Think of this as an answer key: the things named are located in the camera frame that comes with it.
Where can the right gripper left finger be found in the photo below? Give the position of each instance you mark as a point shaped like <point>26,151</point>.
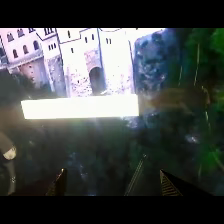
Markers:
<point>57,186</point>

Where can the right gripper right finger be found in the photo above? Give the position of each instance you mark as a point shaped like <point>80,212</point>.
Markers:
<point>173,188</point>

